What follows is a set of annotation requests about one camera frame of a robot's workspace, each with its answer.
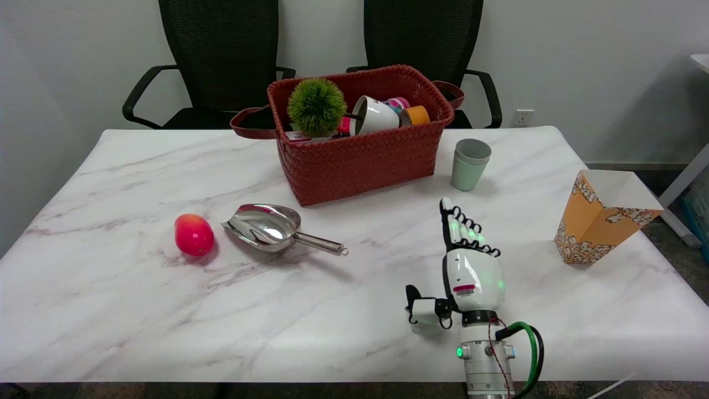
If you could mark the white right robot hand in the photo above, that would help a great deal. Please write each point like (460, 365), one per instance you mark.
(472, 274)

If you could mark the pale green cup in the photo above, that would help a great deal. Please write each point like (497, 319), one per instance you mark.
(468, 165)

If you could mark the orange popcorn box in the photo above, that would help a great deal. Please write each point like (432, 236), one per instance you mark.
(590, 224)

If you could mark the red woven basket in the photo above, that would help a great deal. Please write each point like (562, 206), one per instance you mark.
(360, 149)

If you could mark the orange tape roll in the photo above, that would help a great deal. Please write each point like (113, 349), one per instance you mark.
(415, 115)

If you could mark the white mug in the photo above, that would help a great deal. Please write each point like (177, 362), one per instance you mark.
(375, 115)

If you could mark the pink tape roll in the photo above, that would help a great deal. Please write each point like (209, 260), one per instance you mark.
(397, 103)

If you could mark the shiny metal scoop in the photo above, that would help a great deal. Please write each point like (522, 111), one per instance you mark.
(267, 226)

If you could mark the green fuzzy ball plant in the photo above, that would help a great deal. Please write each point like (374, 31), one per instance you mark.
(316, 106)

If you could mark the white desk with leg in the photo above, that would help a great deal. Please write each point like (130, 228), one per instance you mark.
(687, 183)

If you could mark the blue storage bin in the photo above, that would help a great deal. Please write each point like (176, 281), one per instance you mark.
(699, 213)

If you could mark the black mesh office chair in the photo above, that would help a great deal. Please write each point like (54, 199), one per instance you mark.
(426, 39)
(221, 61)

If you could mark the red toy mango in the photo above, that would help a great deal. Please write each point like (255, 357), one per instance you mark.
(194, 234)

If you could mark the white wall outlet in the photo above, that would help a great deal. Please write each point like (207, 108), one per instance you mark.
(522, 117)

